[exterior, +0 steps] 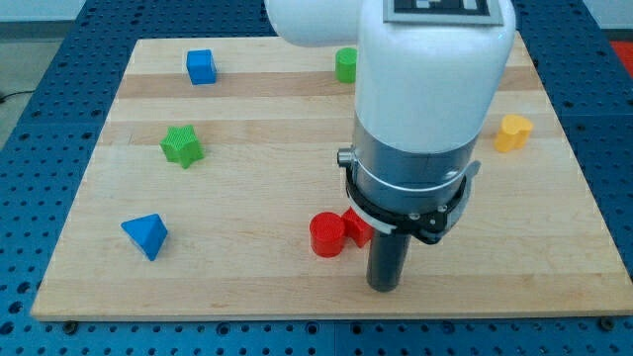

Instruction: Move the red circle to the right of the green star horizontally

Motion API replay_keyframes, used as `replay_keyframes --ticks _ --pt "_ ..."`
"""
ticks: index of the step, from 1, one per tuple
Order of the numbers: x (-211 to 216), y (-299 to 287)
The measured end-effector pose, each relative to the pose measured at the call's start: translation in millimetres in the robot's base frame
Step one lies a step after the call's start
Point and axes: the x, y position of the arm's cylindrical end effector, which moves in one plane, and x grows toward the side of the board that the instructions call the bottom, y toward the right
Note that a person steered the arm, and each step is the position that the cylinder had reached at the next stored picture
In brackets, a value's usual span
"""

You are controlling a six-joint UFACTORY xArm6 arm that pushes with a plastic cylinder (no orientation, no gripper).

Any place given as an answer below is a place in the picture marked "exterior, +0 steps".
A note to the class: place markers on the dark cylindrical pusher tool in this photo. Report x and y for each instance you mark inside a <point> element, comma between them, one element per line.
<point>387,256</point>

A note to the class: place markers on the red angular block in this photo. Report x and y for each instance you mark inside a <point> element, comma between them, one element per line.
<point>357,229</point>

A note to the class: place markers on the green star block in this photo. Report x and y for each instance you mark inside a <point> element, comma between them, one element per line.
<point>181,145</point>

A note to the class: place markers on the green cylinder block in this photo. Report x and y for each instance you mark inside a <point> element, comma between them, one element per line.
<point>345,65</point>

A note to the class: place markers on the wooden board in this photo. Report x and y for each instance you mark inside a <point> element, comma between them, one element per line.
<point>531,243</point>

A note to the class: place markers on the fiducial marker tag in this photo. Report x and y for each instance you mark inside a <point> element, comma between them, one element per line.
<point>443,12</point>

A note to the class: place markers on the blue triangle block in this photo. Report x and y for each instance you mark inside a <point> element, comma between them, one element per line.
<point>147,233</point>

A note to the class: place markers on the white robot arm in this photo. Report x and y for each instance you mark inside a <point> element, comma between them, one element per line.
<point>425,77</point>

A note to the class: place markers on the red cylinder block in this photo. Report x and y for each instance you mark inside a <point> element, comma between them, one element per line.
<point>327,232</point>

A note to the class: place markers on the blue cube block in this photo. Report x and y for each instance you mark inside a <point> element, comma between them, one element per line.
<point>201,67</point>

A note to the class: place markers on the yellow heart block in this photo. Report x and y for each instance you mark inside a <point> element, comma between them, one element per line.
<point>513,133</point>

